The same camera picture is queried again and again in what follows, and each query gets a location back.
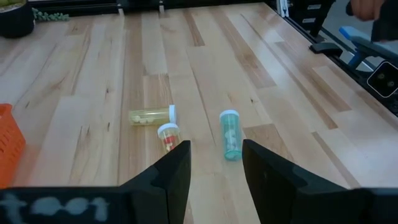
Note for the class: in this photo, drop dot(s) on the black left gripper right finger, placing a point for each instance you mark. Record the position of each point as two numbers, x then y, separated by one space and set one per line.
280 193

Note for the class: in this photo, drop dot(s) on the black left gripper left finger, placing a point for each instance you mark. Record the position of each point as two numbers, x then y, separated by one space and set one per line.
174 186

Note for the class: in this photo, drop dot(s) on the red pill bottle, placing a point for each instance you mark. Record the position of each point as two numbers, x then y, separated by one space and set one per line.
169 138

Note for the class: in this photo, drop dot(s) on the yellow pill bottle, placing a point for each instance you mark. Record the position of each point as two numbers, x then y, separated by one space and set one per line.
149 116

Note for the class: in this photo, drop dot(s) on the teal pill bottle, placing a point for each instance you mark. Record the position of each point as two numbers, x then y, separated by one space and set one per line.
230 137

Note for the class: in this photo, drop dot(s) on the person's forearm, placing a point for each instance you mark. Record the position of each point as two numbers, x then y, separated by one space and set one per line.
387 25

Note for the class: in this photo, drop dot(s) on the orange plastic basket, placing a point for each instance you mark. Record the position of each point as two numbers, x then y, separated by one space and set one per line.
11 146

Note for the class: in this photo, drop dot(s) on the black table clamp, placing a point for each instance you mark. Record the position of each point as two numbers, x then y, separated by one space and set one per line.
326 48

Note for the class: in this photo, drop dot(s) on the blue chair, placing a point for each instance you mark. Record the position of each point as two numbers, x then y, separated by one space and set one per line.
367 43

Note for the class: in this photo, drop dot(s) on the black box with white labels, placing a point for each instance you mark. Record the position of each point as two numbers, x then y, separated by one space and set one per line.
298 12

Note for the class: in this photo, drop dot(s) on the person's hand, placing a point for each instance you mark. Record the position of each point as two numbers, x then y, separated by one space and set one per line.
367 9

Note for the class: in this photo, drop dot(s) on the trailing green succulent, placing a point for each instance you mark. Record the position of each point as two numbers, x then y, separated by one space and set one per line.
49 16

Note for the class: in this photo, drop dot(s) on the black plant pot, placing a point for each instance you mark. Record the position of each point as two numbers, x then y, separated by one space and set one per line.
15 21

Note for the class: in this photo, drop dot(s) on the green yellow succulent plant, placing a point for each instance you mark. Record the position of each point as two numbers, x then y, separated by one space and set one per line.
9 2

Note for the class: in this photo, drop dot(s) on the black table frame rail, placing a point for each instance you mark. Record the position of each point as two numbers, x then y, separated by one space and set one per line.
357 73
93 7

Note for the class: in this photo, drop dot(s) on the black table-level camera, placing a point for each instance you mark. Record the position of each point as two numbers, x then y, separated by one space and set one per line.
384 79

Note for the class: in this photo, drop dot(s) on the white frame bracket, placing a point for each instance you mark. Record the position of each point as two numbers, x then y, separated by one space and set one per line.
283 7

